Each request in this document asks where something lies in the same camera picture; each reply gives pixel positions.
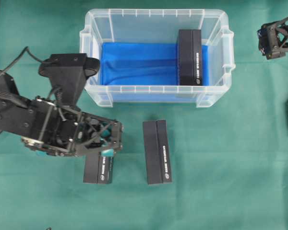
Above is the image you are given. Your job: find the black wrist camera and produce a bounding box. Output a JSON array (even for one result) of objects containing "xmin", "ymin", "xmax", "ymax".
[{"xmin": 38, "ymin": 53, "xmax": 101, "ymax": 106}]

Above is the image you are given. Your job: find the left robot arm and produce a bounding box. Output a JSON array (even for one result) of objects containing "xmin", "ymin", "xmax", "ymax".
[{"xmin": 0, "ymin": 68, "xmax": 122, "ymax": 157}]

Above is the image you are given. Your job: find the black cable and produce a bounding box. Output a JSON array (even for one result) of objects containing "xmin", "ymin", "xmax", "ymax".
[{"xmin": 0, "ymin": 46, "xmax": 48, "ymax": 84}]

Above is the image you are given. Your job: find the clear plastic storage case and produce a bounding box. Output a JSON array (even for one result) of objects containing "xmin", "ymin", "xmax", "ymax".
[{"xmin": 80, "ymin": 9, "xmax": 235, "ymax": 108}]

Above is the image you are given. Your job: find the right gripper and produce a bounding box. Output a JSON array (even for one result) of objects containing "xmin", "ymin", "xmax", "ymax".
[{"xmin": 257, "ymin": 17, "xmax": 288, "ymax": 59}]

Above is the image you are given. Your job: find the black box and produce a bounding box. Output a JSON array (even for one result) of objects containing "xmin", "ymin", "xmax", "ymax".
[
  {"xmin": 143, "ymin": 120, "xmax": 172, "ymax": 185},
  {"xmin": 177, "ymin": 29, "xmax": 203, "ymax": 86},
  {"xmin": 83, "ymin": 154, "xmax": 114, "ymax": 184}
]

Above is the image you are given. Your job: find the blue cloth in case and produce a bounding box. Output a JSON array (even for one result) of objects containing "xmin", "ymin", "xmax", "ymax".
[{"xmin": 100, "ymin": 42, "xmax": 211, "ymax": 100}]

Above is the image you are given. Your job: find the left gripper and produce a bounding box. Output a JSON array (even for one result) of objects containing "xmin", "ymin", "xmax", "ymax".
[{"xmin": 21, "ymin": 97, "xmax": 122, "ymax": 157}]

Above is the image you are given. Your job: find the green table cloth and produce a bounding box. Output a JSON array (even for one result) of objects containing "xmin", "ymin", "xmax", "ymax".
[{"xmin": 0, "ymin": 0, "xmax": 288, "ymax": 230}]

